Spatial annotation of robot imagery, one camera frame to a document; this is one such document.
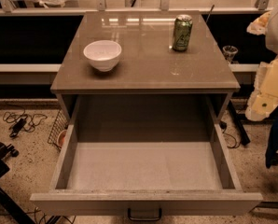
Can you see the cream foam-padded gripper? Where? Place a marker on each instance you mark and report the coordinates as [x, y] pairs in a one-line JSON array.
[[264, 99]]

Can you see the grey top drawer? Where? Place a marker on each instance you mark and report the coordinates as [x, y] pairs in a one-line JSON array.
[[145, 157]]

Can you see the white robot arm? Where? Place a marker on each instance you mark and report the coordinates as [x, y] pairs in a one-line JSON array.
[[264, 98]]

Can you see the grey drawer cabinet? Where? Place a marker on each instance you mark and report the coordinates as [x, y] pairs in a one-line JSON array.
[[147, 63]]

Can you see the clear glass cup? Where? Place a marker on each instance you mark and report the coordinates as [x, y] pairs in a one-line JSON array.
[[229, 52]]

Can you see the black tripod leg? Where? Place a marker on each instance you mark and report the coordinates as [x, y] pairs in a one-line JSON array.
[[242, 132]]

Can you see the green soda can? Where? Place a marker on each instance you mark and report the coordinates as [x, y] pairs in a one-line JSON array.
[[182, 31]]

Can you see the white ceramic bowl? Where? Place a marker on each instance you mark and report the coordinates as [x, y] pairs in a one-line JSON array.
[[103, 55]]

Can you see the wire mesh basket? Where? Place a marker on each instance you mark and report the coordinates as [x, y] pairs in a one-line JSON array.
[[59, 124]]

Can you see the black power adapter with cable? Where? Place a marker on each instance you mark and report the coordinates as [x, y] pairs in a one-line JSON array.
[[21, 121]]

